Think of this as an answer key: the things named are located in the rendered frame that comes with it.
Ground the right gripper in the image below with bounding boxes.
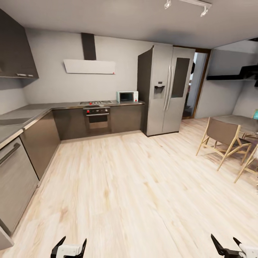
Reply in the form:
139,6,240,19
211,234,243,258

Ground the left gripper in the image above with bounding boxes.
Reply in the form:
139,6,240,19
51,237,87,258

